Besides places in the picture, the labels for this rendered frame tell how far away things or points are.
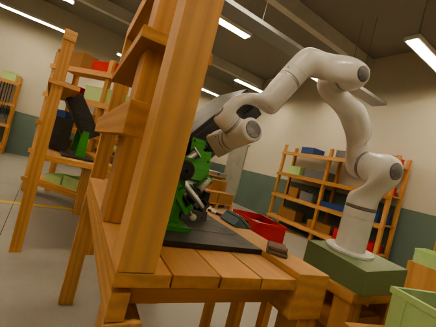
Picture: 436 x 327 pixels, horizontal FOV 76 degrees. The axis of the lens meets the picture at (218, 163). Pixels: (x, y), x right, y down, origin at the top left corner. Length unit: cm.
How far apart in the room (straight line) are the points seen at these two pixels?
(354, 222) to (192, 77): 89
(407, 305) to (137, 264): 70
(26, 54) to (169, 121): 975
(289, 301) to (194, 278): 36
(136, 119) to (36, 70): 957
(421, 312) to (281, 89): 74
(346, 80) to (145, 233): 82
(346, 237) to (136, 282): 87
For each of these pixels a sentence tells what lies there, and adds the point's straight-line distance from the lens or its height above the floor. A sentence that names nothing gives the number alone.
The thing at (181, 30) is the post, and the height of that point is 144.
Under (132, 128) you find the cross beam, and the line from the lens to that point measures 73.
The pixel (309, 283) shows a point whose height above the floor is 87.
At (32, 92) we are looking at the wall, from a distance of 1019.
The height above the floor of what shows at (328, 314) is 72.
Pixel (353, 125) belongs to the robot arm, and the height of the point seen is 144.
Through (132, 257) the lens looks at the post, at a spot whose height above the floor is 92.
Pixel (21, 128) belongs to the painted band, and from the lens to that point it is 1017.
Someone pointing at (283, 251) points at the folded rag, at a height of 92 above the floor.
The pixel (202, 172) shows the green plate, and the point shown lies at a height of 111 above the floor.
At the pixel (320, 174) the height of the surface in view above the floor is 155.
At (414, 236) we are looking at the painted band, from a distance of 659.
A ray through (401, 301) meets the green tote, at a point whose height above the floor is 93.
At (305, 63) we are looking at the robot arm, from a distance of 107.
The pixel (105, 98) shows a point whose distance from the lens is 459.
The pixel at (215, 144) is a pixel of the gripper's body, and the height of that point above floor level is 124.
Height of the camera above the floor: 117
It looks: level
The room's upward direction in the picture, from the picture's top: 14 degrees clockwise
